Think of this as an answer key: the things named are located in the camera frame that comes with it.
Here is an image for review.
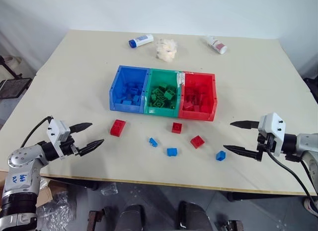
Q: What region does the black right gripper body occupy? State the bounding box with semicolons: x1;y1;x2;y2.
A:
256;132;276;163

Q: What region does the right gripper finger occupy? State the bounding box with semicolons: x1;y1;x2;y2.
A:
223;144;258;159
230;120;260;130

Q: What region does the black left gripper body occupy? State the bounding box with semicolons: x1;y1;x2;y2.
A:
60;136;81;157

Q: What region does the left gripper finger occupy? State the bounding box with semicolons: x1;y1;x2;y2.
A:
69;122;93;134
77;139;105;157

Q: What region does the large red toy brick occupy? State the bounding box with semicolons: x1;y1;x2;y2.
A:
109;119;127;138

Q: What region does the small clear plastic bag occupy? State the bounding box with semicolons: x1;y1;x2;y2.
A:
100;182;119;196

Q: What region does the red plastic bin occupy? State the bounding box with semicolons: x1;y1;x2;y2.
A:
177;72;218;122

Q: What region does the brown cardboard piece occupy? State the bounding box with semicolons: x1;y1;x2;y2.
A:
35;185;55;210

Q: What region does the blue plastic bin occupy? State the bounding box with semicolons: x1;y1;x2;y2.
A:
109;65;151;113

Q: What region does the green plastic bin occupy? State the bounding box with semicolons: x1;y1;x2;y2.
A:
143;68;185;118

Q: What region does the white and red shoe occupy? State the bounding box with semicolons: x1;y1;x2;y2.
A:
303;197;318;214

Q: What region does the black metal stand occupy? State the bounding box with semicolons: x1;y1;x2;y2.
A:
0;55;33;100

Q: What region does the green toy brick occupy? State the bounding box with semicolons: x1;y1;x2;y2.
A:
162;90;176;101
148;99;165;109
152;84;167;97

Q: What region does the white tape on bins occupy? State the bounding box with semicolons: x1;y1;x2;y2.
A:
175;71;194;88

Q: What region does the dark rounded shape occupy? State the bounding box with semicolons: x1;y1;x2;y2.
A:
176;200;211;231
116;203;147;231

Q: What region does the white tube red label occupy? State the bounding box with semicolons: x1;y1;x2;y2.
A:
203;35;228;56

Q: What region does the white tube blue cap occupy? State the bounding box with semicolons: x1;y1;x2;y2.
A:
128;34;155;49

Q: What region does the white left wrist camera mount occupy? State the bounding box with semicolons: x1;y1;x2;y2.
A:
47;119;72;159

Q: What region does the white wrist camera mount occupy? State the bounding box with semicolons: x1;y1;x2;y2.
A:
47;119;72;159
257;112;287;157

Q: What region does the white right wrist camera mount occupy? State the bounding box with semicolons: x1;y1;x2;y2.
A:
257;112;287;157

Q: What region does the black table frame bar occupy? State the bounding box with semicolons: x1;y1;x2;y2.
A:
40;176;99;191
227;190;310;202

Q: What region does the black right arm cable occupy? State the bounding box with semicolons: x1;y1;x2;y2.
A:
266;150;318;231

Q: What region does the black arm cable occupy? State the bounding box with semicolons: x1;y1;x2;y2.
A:
266;150;318;231
20;115;53;148

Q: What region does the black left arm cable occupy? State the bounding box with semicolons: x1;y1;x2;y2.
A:
20;115;53;148

